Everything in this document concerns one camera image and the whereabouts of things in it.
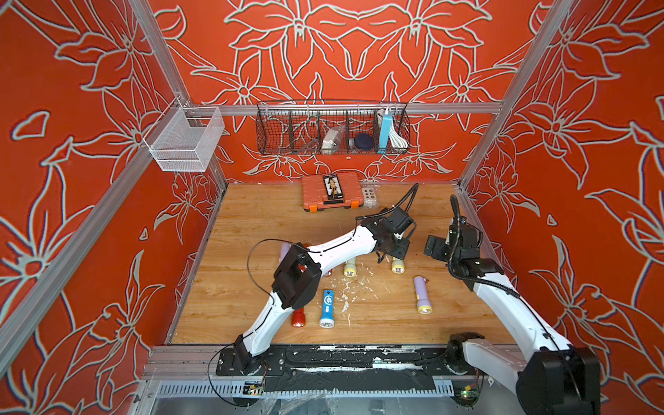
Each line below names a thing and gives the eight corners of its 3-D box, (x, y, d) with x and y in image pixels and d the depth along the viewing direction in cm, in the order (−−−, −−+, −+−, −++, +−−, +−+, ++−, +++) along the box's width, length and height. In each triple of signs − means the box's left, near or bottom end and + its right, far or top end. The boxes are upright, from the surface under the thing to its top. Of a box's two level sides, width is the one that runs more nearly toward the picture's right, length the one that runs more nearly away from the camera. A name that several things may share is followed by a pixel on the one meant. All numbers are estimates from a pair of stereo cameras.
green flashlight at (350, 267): (343, 277, 92) (344, 274, 90) (343, 261, 96) (343, 257, 94) (357, 277, 92) (357, 273, 90) (355, 261, 96) (356, 257, 94)
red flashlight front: (292, 328, 81) (291, 325, 78) (294, 310, 84) (293, 307, 82) (305, 328, 81) (304, 325, 78) (306, 310, 84) (305, 307, 82)
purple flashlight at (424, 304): (418, 314, 84) (421, 311, 81) (411, 280, 91) (413, 276, 89) (430, 314, 84) (433, 311, 81) (422, 280, 91) (424, 276, 89)
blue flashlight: (319, 328, 81) (319, 326, 78) (320, 292, 88) (320, 289, 86) (334, 328, 81) (334, 326, 78) (334, 292, 88) (334, 289, 85)
